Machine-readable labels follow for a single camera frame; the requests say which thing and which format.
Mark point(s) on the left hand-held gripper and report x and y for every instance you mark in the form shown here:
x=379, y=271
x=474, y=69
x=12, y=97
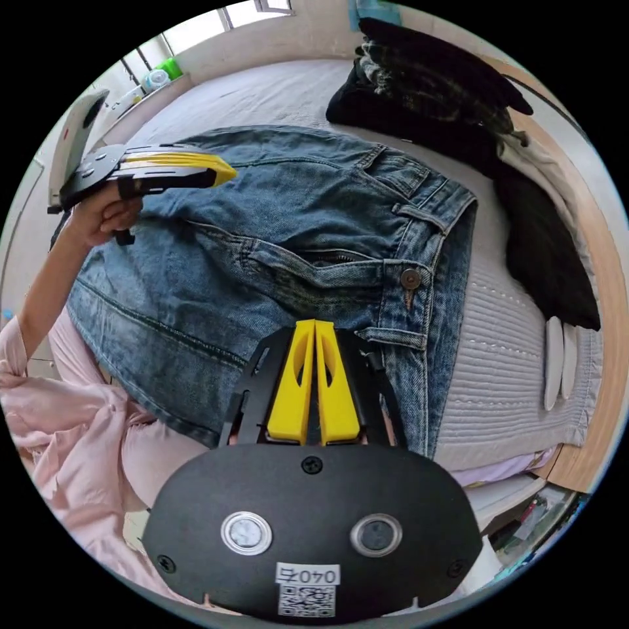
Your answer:
x=96, y=169

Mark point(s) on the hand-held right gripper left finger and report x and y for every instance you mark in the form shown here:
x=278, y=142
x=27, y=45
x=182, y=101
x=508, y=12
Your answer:
x=287, y=403

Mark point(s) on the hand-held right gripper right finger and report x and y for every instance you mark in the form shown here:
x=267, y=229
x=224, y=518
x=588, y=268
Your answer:
x=339, y=408

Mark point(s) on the blue jeans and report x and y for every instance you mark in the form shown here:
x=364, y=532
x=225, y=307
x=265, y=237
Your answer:
x=295, y=206

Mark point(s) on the person's left forearm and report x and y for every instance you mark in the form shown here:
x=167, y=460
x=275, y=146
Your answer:
x=46, y=290

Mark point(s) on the person's left hand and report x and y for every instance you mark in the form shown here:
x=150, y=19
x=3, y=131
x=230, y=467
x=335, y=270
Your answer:
x=100, y=221

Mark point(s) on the window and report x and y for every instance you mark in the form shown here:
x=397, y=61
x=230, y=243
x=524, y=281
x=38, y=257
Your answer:
x=196, y=29

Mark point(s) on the person's body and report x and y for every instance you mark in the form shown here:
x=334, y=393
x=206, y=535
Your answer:
x=73, y=442

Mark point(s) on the pile of clothes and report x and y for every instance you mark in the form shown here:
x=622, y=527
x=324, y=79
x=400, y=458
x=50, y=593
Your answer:
x=442, y=98

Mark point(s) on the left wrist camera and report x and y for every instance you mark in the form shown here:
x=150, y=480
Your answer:
x=73, y=137

